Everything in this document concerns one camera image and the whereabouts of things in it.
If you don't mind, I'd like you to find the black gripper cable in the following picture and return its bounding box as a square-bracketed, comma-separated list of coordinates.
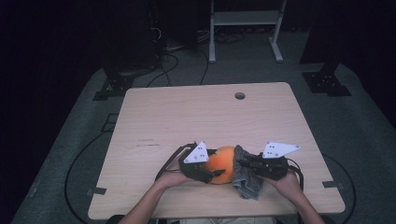
[154, 142, 199, 182]
[286, 158, 305, 191]

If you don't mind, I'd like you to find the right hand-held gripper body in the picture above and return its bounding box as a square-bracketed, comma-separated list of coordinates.
[252, 141, 302, 182]

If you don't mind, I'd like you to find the gray tape strip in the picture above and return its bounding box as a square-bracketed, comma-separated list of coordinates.
[321, 180, 345, 189]
[86, 187, 107, 196]

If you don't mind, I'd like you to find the black stand base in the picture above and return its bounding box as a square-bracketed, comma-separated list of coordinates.
[92, 69, 136, 102]
[302, 46, 353, 97]

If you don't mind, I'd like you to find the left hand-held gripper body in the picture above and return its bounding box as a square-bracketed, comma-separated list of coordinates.
[177, 140, 217, 184]

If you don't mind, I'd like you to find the long black floor cable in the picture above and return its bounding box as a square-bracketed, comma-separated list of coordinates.
[64, 130, 110, 224]
[321, 153, 357, 224]

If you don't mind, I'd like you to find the person's left hand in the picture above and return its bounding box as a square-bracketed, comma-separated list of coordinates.
[154, 158, 194, 189]

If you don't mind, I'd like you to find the white metal table frame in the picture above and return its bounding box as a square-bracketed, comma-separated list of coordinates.
[208, 0, 288, 64]

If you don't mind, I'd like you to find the orange rounded object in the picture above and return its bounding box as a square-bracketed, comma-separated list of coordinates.
[204, 145, 237, 185]

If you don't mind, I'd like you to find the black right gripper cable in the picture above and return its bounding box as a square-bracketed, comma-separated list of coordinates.
[286, 158, 305, 191]

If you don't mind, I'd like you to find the person's right hand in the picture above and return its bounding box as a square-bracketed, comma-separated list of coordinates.
[263, 171, 303, 203]

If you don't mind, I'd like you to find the dark equipment cabinet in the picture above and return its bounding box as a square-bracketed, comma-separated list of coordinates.
[104, 0, 163, 74]

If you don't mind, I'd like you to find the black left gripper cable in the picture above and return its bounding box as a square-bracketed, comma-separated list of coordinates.
[154, 142, 199, 182]

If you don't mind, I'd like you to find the gray terry towel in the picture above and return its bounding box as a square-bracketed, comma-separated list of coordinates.
[232, 144, 265, 201]

